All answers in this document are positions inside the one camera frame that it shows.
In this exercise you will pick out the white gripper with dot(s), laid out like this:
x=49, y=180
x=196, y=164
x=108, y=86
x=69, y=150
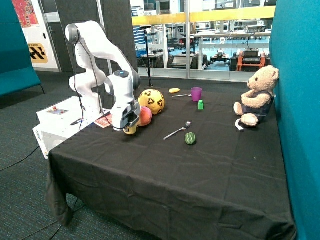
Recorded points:
x=125, y=114

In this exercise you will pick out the yellow black soccer ball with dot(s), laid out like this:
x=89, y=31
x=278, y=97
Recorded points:
x=152, y=99

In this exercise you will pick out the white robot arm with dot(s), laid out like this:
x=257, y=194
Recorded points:
x=91, y=43

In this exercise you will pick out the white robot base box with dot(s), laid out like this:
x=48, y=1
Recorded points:
x=61, y=121

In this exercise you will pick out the pink yellow soft ball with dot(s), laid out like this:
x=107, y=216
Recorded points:
x=145, y=116

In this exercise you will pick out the red book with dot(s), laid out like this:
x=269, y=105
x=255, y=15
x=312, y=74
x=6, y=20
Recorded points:
x=104, y=121

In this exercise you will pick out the yellow toy corn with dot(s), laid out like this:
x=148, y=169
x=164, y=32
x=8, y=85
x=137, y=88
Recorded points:
x=174, y=90

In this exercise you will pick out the silver fork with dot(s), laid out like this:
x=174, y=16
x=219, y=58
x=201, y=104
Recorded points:
x=186, y=126

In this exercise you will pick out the silver spoon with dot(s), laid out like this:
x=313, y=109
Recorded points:
x=182, y=95

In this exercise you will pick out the green toy bell pepper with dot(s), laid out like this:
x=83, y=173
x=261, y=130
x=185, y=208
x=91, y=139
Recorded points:
x=190, y=138

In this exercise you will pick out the purple plastic cup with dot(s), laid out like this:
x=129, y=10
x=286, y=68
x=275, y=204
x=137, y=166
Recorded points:
x=196, y=94

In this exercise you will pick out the green toy block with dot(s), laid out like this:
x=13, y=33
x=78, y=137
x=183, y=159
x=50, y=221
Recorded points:
x=200, y=104

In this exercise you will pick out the black tablecloth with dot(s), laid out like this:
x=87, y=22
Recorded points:
x=229, y=185

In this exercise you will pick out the black tripod stand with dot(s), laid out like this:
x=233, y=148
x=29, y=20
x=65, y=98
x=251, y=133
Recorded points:
x=146, y=28

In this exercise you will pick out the black yellow sign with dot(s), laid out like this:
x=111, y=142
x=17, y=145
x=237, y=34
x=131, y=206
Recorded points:
x=37, y=53

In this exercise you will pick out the teal sofa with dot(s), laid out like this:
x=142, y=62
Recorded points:
x=16, y=69

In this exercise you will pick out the brown teddy bear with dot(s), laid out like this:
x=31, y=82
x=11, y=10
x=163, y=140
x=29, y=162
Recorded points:
x=256, y=103

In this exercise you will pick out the orange black wheeled robot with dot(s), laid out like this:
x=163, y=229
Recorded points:
x=249, y=60

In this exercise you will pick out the red poster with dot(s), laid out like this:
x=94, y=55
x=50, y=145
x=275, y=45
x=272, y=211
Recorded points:
x=26, y=13

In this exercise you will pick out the white workbench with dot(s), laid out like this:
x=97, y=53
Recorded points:
x=214, y=51

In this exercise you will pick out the teal partition wall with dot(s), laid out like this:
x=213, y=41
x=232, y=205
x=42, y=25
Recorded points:
x=295, y=51

